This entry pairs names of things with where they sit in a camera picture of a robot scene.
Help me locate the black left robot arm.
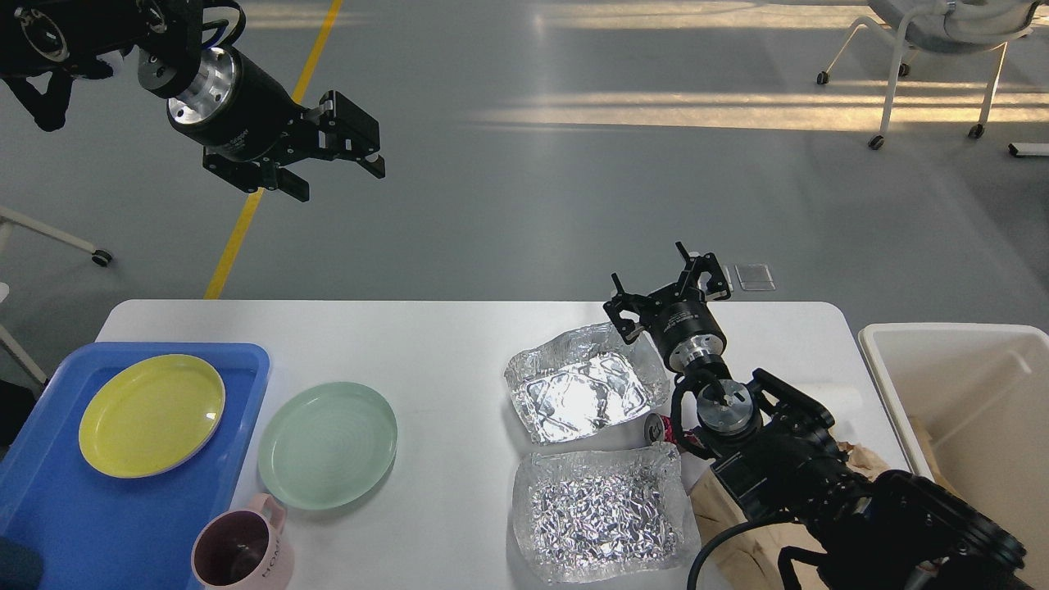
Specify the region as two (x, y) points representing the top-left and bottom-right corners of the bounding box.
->
(2, 1), (386, 202)

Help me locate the pink mug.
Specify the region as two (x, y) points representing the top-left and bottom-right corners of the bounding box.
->
(190, 493), (295, 589)

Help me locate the blue plastic tray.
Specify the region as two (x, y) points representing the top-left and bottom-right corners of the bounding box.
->
(1, 341), (270, 589)

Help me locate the white chair at left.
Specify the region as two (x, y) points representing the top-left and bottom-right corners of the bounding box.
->
(1, 206), (115, 389)

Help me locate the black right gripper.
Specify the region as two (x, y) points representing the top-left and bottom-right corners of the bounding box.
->
(603, 243), (732, 374)

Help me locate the brown paper bag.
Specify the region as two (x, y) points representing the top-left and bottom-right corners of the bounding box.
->
(689, 442), (889, 589)

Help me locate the upper aluminium foil tray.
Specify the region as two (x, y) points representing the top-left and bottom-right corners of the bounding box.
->
(504, 322), (672, 445)

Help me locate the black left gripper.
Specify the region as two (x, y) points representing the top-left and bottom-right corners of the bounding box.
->
(167, 46), (386, 202)

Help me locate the white bar on floor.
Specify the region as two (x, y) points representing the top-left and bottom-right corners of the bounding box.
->
(1007, 143), (1049, 159)

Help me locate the lower aluminium foil tray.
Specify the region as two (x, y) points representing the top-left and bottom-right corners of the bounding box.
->
(510, 442), (701, 585)

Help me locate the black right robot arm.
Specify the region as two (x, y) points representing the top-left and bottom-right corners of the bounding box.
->
(603, 245), (1026, 589)

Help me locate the aluminium foil tray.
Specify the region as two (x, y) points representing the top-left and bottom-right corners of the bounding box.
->
(510, 442), (701, 585)
(504, 322), (672, 445)

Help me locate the white office chair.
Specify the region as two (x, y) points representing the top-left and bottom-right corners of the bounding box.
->
(815, 1), (1044, 151)

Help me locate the yellow plate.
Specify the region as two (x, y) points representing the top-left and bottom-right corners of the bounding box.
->
(78, 354), (226, 479)

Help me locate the light green plate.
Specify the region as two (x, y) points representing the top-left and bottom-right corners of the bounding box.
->
(257, 381), (398, 511)

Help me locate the white plastic bin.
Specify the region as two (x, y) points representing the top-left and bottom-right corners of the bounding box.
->
(859, 324), (1048, 589)

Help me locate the crushed red soda can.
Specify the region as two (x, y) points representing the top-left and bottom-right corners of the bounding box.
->
(643, 412), (678, 445)

